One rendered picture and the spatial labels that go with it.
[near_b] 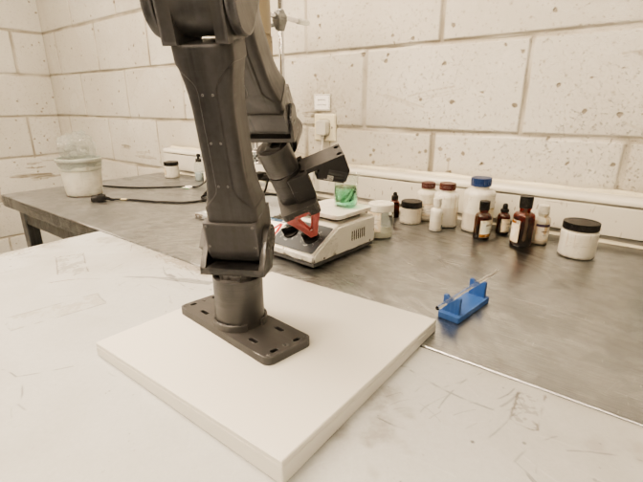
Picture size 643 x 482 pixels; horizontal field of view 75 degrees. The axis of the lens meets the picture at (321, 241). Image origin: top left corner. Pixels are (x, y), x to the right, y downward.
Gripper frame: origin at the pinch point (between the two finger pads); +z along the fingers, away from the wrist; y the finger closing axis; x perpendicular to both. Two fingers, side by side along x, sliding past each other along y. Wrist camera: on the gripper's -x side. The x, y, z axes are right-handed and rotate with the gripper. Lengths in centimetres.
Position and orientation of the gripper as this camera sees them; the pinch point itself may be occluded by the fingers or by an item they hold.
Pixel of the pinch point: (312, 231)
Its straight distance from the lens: 80.9
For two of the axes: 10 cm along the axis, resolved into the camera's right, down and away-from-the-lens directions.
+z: 3.2, 7.1, 6.3
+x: -9.3, 3.7, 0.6
